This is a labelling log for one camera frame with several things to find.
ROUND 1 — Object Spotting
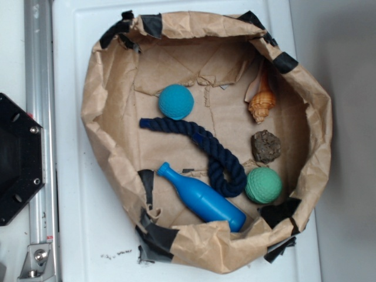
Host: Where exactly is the dark blue twisted rope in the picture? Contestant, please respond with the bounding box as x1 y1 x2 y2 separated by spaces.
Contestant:
139 116 248 198

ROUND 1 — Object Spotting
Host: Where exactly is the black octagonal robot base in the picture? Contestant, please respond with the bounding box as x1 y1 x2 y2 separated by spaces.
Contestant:
1 93 44 226

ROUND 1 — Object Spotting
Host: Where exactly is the aluminium extrusion rail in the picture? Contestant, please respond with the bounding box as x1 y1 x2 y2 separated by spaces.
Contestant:
24 1 61 281

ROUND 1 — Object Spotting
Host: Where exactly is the brown paper bag bin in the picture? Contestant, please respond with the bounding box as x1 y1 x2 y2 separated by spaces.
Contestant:
81 12 333 274

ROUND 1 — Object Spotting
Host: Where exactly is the green dimpled ball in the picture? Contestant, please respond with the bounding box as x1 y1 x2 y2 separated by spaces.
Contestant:
245 167 283 204

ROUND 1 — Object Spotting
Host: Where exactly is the silver corner bracket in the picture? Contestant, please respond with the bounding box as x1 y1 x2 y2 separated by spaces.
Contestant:
17 243 56 281

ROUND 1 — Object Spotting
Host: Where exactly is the white plastic tray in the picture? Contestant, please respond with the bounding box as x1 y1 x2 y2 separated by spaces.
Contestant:
52 1 321 281

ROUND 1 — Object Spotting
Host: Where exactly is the blue dimpled ball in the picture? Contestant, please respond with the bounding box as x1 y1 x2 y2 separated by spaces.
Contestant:
158 85 194 120

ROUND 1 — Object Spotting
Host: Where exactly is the grey brown rock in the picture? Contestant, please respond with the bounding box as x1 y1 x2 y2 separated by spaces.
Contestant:
251 130 281 164

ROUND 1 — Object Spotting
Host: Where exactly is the blue plastic bottle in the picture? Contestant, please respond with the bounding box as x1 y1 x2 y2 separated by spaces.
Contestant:
157 162 246 232

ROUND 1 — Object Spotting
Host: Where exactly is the orange conch seashell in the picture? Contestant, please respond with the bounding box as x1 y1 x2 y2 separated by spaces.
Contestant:
244 62 276 124

